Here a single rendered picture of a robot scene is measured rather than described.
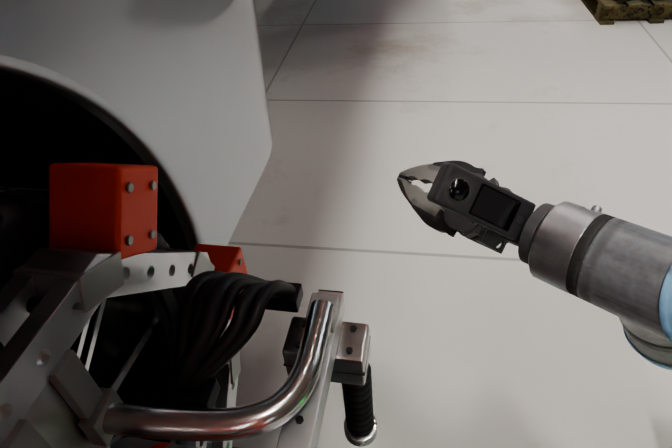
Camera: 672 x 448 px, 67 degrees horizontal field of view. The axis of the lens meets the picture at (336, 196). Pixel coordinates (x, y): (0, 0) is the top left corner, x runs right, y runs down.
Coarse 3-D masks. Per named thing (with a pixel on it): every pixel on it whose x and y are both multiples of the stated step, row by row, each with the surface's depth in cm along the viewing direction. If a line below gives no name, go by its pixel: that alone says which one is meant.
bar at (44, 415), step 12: (48, 384) 39; (48, 396) 39; (60, 396) 41; (36, 408) 38; (48, 408) 40; (60, 408) 41; (36, 420) 38; (48, 420) 40; (60, 420) 41; (72, 420) 42; (48, 432) 40; (60, 432) 41; (72, 432) 42; (60, 444) 41; (72, 444) 43; (84, 444) 44
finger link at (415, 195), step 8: (400, 184) 68; (408, 184) 66; (408, 192) 66; (416, 192) 65; (424, 192) 64; (408, 200) 66; (416, 200) 65; (424, 200) 64; (424, 208) 64; (432, 208) 63; (440, 208) 62
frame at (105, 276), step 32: (32, 256) 44; (64, 256) 44; (96, 256) 44; (160, 256) 54; (192, 256) 61; (32, 288) 42; (64, 288) 41; (96, 288) 43; (128, 288) 48; (160, 288) 54; (0, 320) 39; (32, 320) 38; (64, 320) 40; (0, 352) 36; (32, 352) 37; (0, 384) 34; (32, 384) 37; (224, 384) 75; (0, 416) 35
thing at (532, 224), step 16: (480, 176) 60; (512, 192) 60; (544, 208) 54; (448, 224) 60; (464, 224) 59; (528, 224) 54; (480, 240) 59; (496, 240) 61; (512, 240) 60; (528, 240) 53
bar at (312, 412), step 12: (336, 324) 53; (336, 336) 53; (336, 348) 54; (324, 360) 50; (324, 372) 49; (324, 384) 48; (312, 396) 47; (324, 396) 48; (312, 408) 46; (324, 408) 49; (300, 420) 45; (312, 420) 45; (288, 432) 44; (300, 432) 44; (312, 432) 44; (288, 444) 44; (300, 444) 44; (312, 444) 44
